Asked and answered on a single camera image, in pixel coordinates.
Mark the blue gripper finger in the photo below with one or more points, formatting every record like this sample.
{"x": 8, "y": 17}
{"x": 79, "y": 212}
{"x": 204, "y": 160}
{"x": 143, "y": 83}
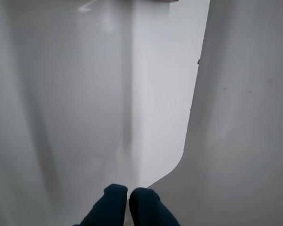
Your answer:
{"x": 148, "y": 209}
{"x": 110, "y": 207}

